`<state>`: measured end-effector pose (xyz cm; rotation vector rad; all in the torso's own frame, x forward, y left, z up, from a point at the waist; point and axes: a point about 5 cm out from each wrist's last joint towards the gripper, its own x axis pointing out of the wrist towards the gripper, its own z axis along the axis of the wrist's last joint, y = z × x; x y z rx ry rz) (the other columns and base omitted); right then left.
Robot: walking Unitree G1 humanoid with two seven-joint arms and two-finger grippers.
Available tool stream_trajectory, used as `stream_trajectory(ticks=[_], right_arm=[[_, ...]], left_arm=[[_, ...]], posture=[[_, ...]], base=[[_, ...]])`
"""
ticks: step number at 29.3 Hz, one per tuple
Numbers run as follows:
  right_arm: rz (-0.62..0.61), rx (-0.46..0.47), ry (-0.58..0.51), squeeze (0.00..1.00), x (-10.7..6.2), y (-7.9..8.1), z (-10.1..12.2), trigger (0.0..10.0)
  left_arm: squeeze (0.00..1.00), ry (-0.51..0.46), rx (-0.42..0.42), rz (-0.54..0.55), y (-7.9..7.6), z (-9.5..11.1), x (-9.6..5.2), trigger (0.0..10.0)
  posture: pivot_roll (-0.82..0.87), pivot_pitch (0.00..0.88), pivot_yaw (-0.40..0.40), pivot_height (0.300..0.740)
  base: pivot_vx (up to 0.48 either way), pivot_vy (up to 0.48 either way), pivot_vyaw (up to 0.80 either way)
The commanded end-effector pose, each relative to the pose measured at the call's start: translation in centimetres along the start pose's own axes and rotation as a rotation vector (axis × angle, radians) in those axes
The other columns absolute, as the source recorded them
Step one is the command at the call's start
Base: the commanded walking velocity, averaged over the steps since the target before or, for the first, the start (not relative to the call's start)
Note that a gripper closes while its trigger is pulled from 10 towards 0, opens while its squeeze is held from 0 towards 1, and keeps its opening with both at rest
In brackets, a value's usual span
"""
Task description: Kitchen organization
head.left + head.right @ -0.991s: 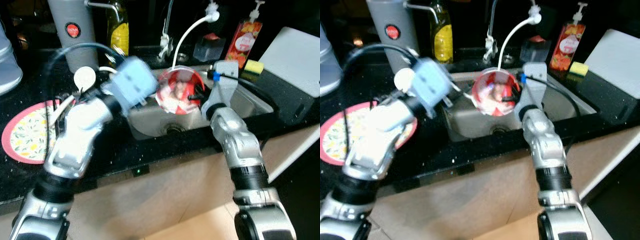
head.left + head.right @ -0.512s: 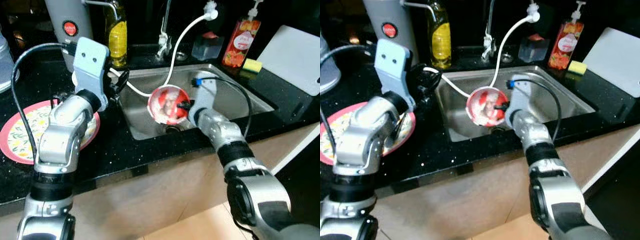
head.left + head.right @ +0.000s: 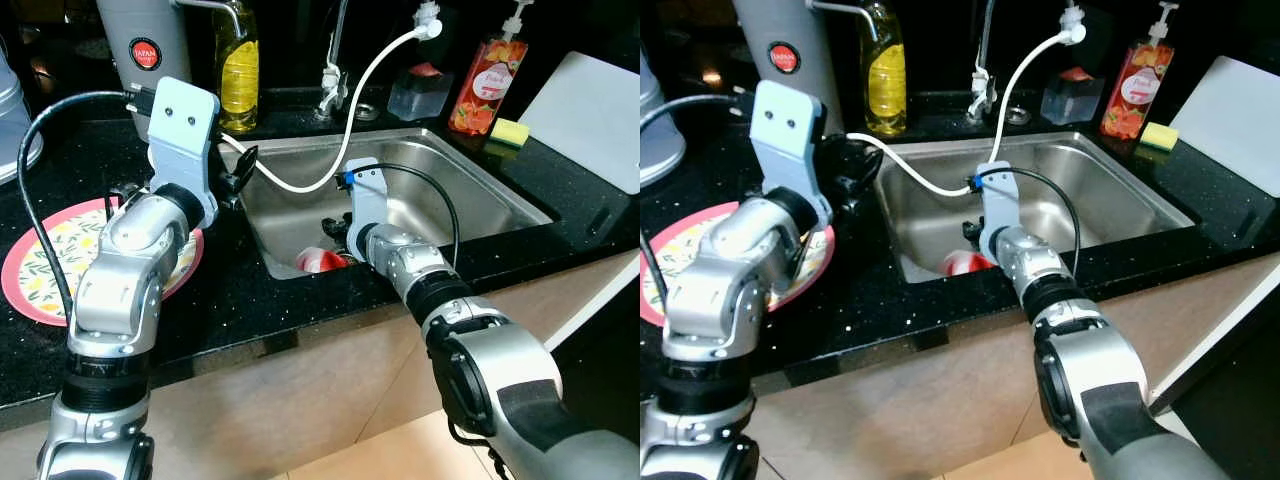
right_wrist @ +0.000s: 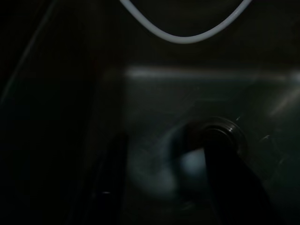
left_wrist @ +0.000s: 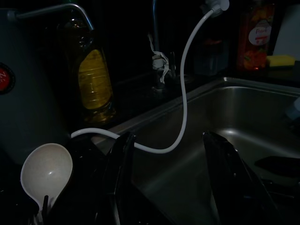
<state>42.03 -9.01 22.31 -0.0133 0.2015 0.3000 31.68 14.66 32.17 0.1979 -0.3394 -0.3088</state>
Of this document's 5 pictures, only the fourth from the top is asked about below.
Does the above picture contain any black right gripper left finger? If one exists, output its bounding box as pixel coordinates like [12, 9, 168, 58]
[89, 133, 129, 225]

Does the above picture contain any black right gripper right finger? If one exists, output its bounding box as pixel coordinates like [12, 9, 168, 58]
[205, 133, 282, 225]

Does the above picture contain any metal sink drain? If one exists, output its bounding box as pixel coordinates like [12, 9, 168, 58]
[185, 117, 249, 165]

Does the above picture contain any stainless steel sink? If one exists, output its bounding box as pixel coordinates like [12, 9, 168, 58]
[0, 0, 300, 225]

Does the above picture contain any white flexible hose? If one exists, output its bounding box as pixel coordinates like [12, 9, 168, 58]
[119, 0, 250, 45]

